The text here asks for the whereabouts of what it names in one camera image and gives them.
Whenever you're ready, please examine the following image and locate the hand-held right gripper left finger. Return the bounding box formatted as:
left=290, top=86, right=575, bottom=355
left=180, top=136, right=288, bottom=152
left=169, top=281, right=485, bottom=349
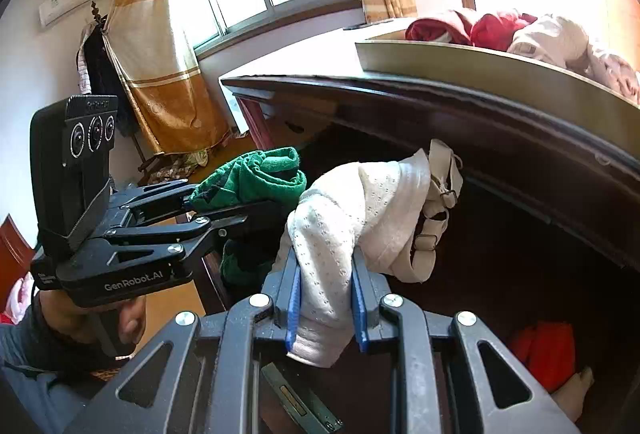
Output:
left=65, top=241, right=303, bottom=434

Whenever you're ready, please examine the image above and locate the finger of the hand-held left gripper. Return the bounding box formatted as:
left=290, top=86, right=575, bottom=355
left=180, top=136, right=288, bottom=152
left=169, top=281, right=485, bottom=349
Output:
left=95, top=199, right=284, bottom=267
left=107, top=181, right=202, bottom=226

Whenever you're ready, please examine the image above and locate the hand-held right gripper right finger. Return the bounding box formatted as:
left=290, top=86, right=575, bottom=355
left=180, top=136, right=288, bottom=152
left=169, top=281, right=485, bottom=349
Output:
left=350, top=257, right=581, bottom=434

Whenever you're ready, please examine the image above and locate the green underwear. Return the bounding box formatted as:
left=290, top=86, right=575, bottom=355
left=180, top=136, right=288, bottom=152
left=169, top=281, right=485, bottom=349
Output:
left=190, top=147, right=307, bottom=287

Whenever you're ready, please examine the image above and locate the white dotted underwear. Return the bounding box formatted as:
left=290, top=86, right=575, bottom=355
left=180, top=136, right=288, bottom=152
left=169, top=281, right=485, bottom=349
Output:
left=272, top=139, right=463, bottom=368

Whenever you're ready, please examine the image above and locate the red underwear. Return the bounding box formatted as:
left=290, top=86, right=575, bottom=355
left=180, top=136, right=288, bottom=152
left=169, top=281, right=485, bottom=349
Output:
left=405, top=8, right=483, bottom=48
left=470, top=12, right=538, bottom=52
left=509, top=321, right=577, bottom=394

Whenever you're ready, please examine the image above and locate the shallow beige tray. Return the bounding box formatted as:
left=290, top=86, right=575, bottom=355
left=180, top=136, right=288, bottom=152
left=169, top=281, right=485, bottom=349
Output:
left=354, top=17, right=640, bottom=142

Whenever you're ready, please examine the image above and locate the beige dotted underwear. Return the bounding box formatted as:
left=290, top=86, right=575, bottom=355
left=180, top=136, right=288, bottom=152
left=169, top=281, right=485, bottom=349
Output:
left=507, top=14, right=593, bottom=69

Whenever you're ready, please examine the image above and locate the pink underwear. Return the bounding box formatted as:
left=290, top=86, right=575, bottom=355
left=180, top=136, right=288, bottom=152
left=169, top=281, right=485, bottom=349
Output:
left=565, top=42, right=640, bottom=106

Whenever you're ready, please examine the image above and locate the person's left hand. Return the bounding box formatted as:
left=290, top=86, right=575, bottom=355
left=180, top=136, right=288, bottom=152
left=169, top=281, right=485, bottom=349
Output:
left=37, top=287, right=148, bottom=350

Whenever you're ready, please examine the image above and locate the coat rack with clothes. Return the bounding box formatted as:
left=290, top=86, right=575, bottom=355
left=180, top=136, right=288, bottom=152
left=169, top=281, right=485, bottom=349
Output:
left=75, top=0, right=146, bottom=187

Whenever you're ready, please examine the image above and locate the wooden chair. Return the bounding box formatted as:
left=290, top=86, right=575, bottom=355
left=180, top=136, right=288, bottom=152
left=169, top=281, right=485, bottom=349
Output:
left=0, top=213, right=37, bottom=300

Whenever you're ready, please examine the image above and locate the gold striped curtain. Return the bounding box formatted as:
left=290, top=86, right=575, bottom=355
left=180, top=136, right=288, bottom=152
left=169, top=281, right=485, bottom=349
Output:
left=102, top=0, right=233, bottom=155

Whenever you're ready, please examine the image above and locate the dark wooden desk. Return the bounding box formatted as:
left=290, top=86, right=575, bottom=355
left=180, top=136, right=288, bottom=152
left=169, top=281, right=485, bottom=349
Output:
left=220, top=74, right=640, bottom=270

